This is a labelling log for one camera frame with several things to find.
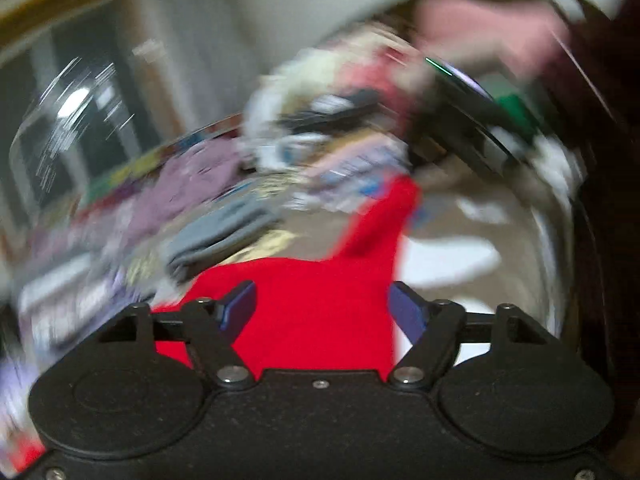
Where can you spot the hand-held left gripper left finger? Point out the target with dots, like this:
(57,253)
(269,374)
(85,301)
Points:
(239,307)

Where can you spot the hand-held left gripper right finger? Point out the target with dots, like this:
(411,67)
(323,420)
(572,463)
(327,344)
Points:
(406,310)

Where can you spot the red garment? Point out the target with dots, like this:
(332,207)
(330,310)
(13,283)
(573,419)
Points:
(310,310)

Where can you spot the pile of unfolded clothes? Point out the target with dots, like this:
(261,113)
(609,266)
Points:
(320,105)

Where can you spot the green cloth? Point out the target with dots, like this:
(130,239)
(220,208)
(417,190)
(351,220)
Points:
(517,110)

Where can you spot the grey folded pants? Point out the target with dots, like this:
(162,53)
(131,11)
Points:
(220,235)

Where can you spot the pastel patterned cloth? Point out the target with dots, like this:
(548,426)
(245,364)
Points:
(350,175)

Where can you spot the purple floral quilt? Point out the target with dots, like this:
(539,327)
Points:
(190,180)

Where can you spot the window with wooden frame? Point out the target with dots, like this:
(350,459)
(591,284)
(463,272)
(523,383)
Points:
(70,170)

